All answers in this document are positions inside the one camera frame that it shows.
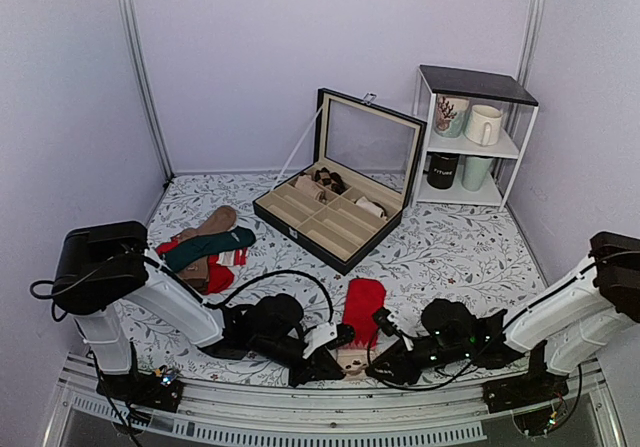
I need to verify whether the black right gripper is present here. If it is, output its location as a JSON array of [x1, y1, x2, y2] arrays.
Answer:
[[366, 336, 473, 384]]

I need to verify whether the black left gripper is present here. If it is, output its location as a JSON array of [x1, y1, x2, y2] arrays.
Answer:
[[251, 336, 345, 391]]

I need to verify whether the red and beige sock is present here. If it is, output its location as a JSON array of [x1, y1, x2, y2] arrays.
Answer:
[[336, 278, 386, 381]]

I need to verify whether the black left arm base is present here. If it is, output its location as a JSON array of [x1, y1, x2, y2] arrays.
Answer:
[[94, 343, 184, 413]]

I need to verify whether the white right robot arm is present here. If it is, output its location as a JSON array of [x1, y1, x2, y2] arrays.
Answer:
[[365, 231, 639, 403]]

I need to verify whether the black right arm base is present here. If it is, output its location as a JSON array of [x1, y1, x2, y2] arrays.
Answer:
[[482, 341, 584, 438]]

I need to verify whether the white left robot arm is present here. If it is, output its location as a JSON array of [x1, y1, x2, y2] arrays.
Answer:
[[50, 221, 345, 401]]

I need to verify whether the floral patterned table mat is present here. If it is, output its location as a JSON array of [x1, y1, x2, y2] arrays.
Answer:
[[113, 171, 546, 389]]

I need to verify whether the red sock in pile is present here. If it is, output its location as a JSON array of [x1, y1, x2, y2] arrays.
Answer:
[[156, 240, 234, 295]]

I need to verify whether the red white striped sock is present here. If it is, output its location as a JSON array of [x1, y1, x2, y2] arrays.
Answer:
[[217, 248, 248, 267]]

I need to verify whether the cream rolled sock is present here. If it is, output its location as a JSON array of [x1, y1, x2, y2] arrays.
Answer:
[[355, 196, 387, 220]]

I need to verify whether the dark green sock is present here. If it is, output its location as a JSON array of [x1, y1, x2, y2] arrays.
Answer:
[[164, 227, 256, 273]]

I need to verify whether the beige rolled sock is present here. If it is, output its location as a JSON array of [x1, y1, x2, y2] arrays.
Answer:
[[294, 174, 327, 204]]

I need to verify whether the dark brown rolled sock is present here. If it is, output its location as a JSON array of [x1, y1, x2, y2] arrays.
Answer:
[[313, 167, 346, 195]]

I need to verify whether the black mug with text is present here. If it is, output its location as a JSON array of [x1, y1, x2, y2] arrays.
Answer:
[[427, 152, 459, 190]]

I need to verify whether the pale green cup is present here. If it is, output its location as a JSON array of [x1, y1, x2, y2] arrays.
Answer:
[[461, 156, 493, 192]]

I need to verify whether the black compartment storage box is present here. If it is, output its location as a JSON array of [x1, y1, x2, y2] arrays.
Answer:
[[253, 88, 427, 274]]

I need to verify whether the white two-tier shelf rack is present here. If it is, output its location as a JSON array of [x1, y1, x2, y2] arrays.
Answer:
[[412, 65, 539, 210]]

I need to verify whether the cream ribbed mug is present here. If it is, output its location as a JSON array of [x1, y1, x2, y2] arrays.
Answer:
[[464, 104, 503, 147]]

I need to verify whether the coral pattern mug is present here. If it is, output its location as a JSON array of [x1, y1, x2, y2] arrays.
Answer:
[[435, 94, 470, 138]]

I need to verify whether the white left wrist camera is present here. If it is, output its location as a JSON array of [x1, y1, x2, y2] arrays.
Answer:
[[302, 322, 356, 359]]

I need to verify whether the slotted aluminium front rail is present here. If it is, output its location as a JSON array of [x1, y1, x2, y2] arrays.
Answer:
[[44, 354, 627, 446]]

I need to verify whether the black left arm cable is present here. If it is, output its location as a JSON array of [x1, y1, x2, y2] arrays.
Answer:
[[202, 269, 335, 326]]

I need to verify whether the right aluminium frame post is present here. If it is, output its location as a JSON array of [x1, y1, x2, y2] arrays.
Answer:
[[516, 0, 546, 87]]

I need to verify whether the aluminium frame post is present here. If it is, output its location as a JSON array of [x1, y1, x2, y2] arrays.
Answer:
[[516, 0, 546, 87], [118, 0, 175, 186]]

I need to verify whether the left aluminium frame post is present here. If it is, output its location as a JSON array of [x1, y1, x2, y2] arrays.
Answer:
[[118, 0, 175, 186]]

